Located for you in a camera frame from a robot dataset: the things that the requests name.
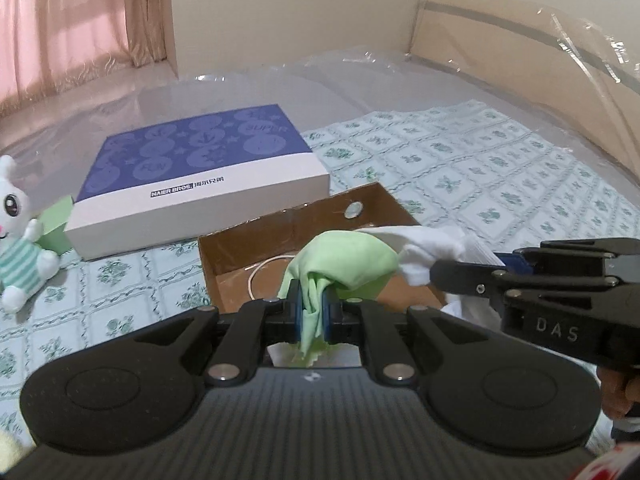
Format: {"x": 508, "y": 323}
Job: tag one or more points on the brown cardboard box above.
{"x": 235, "y": 255}

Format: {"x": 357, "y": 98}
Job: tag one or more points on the purple and white flat box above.
{"x": 200, "y": 180}

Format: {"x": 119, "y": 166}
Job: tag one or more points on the green cloth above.
{"x": 340, "y": 260}

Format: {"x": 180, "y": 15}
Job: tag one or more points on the clear plastic sheet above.
{"x": 350, "y": 75}

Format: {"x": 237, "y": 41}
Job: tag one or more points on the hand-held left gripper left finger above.
{"x": 296, "y": 312}

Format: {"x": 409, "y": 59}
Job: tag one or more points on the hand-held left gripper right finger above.
{"x": 328, "y": 312}

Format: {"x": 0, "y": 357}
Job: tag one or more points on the pink curtain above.
{"x": 65, "y": 25}

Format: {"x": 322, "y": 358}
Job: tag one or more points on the white plush rabbit toy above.
{"x": 20, "y": 265}

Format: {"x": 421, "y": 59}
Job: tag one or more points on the large white cloth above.
{"x": 430, "y": 247}

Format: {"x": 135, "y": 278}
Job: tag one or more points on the small green box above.
{"x": 57, "y": 227}

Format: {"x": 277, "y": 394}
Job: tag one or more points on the person's right hand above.
{"x": 617, "y": 392}

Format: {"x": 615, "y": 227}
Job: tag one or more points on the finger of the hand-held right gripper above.
{"x": 575, "y": 255}
{"x": 465, "y": 280}

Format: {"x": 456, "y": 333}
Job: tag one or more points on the person's red white clothing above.
{"x": 612, "y": 462}

